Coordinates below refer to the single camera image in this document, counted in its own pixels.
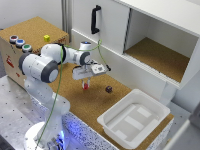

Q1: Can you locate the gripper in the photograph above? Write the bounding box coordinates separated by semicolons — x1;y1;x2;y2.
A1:
72;62;111;82

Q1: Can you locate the pink block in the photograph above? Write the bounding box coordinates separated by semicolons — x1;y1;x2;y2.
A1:
82;82;90;90

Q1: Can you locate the purple block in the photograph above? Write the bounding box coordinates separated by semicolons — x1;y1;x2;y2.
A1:
105;85;113;94

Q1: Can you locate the yellow block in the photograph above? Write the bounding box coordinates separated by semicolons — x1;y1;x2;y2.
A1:
43;34;51;43

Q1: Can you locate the white sliding door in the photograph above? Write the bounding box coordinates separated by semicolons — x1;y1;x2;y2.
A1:
71;0;131;56

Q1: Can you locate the green button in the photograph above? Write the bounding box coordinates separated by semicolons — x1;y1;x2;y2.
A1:
21;43;33;54

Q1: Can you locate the wooden drawer box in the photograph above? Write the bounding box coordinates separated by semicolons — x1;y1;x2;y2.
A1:
0;16;71;89

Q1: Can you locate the white plastic box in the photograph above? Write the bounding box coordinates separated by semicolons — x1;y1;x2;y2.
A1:
96;88;172;150

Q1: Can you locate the blue button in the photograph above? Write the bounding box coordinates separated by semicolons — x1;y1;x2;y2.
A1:
15;38;26;48

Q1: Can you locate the white cabinet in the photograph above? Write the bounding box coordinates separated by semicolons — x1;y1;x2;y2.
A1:
69;0;200;108

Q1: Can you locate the red button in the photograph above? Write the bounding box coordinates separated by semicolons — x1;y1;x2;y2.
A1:
9;34;19;44

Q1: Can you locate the green cable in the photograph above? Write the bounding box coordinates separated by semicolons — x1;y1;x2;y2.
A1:
34;39;112;150

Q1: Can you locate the black door handle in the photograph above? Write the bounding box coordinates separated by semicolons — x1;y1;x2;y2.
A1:
90;4;102;35

